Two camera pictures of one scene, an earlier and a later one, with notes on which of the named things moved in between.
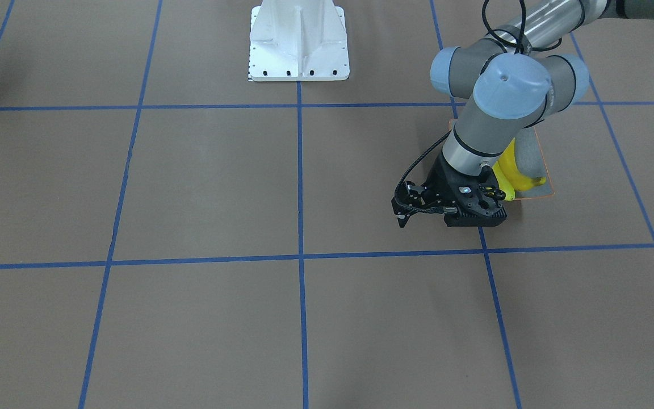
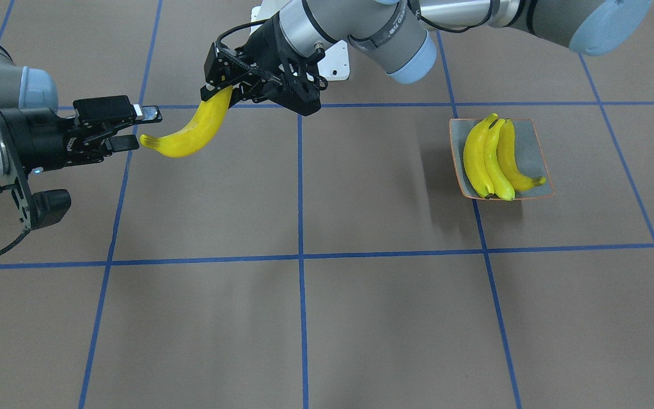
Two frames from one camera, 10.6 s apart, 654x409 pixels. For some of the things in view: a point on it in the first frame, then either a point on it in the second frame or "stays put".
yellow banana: [522, 180] stays put
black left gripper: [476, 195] to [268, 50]
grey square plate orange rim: [530, 155] stays put
